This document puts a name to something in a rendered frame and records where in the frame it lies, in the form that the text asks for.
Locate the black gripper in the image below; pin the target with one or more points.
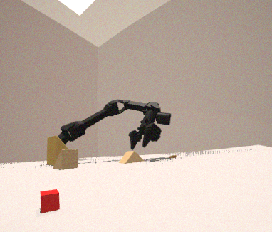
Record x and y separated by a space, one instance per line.
147 128

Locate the red block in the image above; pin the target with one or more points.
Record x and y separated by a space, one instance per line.
50 200

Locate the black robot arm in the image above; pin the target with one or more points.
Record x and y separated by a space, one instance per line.
76 129

